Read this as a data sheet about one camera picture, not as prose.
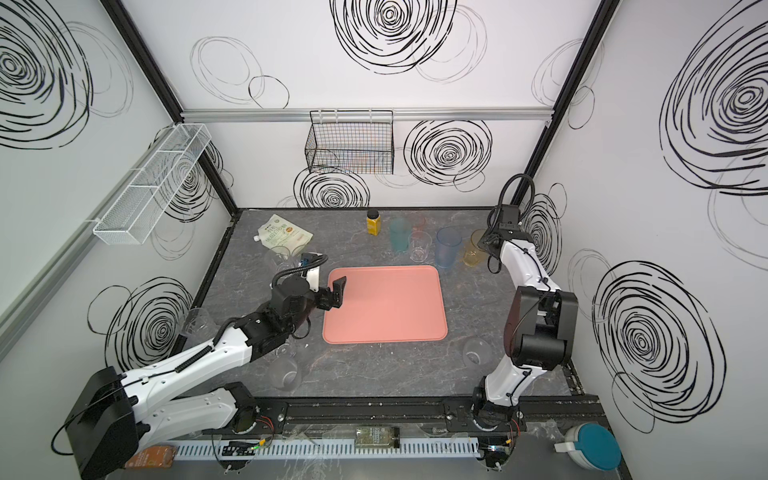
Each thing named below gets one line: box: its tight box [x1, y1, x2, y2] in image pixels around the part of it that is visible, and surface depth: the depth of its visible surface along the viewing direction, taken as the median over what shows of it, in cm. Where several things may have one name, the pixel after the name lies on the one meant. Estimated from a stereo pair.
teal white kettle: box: [554, 422, 623, 472], surface depth 66 cm
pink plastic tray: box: [322, 265, 448, 344], surface depth 98 cm
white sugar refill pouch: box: [254, 214, 313, 255], surface depth 114 cm
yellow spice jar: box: [366, 208, 381, 236], surface depth 110 cm
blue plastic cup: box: [435, 226, 463, 269], surface depth 98 cm
